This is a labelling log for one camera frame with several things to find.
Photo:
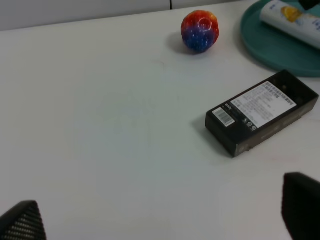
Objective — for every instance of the black labelled box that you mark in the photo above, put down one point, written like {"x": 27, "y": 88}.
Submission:
{"x": 260, "y": 112}

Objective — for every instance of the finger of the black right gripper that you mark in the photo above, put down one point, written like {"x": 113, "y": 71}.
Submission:
{"x": 309, "y": 4}

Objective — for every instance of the teal round plate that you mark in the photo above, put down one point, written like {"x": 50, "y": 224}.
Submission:
{"x": 275, "y": 49}

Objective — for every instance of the white blue shampoo bottle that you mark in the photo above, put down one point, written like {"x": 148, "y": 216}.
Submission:
{"x": 292, "y": 21}

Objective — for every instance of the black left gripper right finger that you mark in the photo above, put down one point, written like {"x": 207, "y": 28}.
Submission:
{"x": 300, "y": 207}

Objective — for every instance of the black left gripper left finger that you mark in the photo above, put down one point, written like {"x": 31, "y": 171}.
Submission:
{"x": 23, "y": 222}

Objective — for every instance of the multicolour spiky ball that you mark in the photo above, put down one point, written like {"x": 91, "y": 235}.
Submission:
{"x": 200, "y": 30}

